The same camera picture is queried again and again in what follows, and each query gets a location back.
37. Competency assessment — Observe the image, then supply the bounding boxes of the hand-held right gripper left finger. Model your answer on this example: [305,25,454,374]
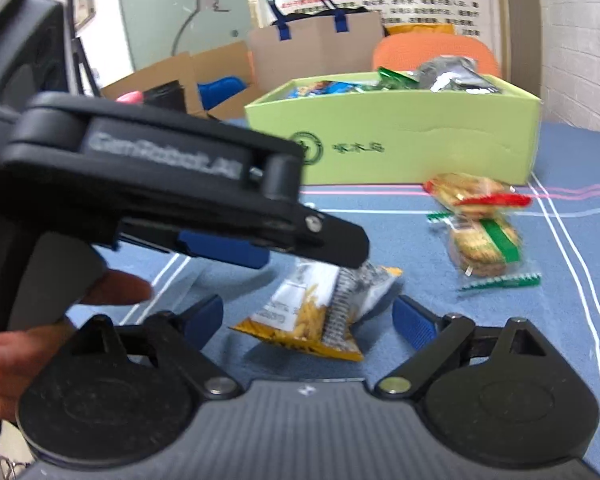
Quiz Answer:
[72,294,243,401]

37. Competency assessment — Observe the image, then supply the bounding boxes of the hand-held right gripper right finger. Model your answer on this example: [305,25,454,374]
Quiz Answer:
[375,295,551,401]

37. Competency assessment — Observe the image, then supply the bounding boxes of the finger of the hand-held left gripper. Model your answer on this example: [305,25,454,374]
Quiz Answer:
[267,202,371,268]
[120,222,271,269]

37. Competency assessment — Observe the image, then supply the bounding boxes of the yellow snack packet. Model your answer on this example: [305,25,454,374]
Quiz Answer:
[229,259,403,362]

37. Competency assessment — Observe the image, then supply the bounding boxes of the light green cardboard box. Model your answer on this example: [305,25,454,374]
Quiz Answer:
[243,72,543,187]

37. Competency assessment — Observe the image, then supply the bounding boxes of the person's left hand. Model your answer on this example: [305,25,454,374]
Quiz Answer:
[0,270,151,413]

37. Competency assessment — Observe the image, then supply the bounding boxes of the green-striped cracker packet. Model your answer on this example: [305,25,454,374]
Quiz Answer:
[426,212,543,292]

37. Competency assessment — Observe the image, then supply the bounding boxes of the red-striped cracker packet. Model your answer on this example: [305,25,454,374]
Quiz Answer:
[424,172,533,221]

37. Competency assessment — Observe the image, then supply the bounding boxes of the black container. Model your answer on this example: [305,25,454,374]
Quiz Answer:
[142,80,188,115]

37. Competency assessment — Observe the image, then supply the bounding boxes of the blue printed snack packet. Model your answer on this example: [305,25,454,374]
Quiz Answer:
[287,80,381,100]

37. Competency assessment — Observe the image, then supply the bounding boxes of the blue striped tablecloth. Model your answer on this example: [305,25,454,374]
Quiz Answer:
[92,119,600,480]

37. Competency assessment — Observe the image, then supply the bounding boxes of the blue plastic object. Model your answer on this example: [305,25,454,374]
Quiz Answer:
[198,76,246,111]

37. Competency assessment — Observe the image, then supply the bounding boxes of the open cardboard box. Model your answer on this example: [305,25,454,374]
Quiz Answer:
[102,42,261,121]

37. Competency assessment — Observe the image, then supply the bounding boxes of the green foil snack packet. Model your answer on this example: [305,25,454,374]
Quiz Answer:
[377,66,420,92]

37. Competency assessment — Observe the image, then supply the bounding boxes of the orange chair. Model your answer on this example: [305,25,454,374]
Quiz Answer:
[371,35,502,77]

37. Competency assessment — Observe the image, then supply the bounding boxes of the grey foil snack packet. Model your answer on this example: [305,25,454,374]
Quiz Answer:
[414,56,501,93]

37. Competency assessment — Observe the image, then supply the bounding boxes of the brown paper bag blue handles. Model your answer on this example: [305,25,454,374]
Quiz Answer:
[246,0,387,111]

